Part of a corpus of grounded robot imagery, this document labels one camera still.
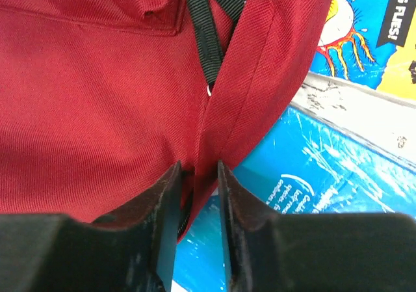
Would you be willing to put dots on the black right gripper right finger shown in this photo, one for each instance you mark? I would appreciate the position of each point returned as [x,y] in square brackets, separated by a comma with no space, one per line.
[265,250]

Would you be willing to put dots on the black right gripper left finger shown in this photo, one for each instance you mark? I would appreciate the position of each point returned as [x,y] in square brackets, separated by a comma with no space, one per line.
[129,249]

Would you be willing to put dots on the red student backpack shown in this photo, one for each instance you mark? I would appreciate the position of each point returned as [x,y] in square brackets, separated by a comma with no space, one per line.
[99,98]

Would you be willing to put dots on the blue paperback book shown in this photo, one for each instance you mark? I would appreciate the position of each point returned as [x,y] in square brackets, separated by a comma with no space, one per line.
[301,166]

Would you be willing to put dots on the orange treehouse storybook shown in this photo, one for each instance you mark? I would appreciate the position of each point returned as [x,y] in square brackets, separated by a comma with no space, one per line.
[370,42]

